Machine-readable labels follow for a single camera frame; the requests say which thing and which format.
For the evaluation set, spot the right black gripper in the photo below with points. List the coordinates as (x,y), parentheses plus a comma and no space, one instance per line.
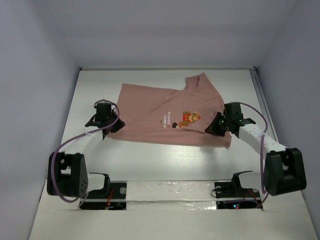
(212,128)

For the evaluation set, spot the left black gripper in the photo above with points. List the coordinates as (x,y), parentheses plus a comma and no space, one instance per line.
(119,124)

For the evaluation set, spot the pink printed t shirt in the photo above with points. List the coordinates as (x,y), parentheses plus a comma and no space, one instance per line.
(169,116)

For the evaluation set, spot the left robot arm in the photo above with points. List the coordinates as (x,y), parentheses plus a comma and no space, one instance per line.
(68,176)

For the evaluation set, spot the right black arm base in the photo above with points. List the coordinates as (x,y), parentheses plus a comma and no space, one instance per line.
(230,195)

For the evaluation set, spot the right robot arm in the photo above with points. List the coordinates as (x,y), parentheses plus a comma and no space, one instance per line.
(281,168)

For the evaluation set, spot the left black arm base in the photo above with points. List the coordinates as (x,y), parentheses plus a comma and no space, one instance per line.
(112,197)

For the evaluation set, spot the silver foil tape strip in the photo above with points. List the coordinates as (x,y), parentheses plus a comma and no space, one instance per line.
(170,196)

